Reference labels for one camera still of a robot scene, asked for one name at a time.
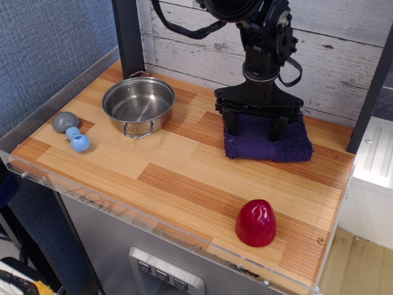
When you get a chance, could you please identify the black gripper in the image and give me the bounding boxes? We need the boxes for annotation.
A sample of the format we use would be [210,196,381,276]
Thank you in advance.
[214,80,303,142]

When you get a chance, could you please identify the purple terry cloth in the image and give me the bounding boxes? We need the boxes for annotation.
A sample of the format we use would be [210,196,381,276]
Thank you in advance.
[224,115,314,162]

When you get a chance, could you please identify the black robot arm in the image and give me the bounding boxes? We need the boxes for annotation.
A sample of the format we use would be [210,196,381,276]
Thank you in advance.
[199,1,303,141]

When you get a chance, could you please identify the stainless steel pot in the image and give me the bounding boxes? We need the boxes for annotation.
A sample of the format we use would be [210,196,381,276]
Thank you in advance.
[102,71,176,139]

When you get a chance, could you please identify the yellow object at corner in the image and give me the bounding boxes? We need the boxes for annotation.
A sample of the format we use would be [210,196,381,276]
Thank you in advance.
[33,281,57,295]

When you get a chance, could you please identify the red plastic dome toy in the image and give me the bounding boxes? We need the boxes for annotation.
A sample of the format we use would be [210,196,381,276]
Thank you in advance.
[235,199,277,247]

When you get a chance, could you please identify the white ribbed appliance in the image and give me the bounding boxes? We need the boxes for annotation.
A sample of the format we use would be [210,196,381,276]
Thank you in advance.
[338,117,392,249]

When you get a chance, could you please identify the clear acrylic table edge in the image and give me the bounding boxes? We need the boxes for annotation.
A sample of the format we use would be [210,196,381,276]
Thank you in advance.
[2,146,354,294]

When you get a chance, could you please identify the silver button control panel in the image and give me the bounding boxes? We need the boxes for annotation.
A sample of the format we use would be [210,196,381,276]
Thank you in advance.
[128,246,206,294]

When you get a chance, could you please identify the blue and grey toy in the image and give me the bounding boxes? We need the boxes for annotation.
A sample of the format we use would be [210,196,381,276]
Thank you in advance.
[52,112,90,152]

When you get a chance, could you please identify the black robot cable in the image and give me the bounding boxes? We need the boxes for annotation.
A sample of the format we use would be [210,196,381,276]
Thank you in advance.
[150,0,228,40]

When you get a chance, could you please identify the black right corner post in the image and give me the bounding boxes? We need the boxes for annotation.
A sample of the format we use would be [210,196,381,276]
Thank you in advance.
[346,28,392,154]

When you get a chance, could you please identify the black corner post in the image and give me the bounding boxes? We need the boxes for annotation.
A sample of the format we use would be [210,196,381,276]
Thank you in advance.
[111,0,145,79]
[346,28,392,154]

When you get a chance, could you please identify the black left corner post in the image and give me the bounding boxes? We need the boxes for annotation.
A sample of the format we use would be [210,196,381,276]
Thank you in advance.
[111,0,145,79]

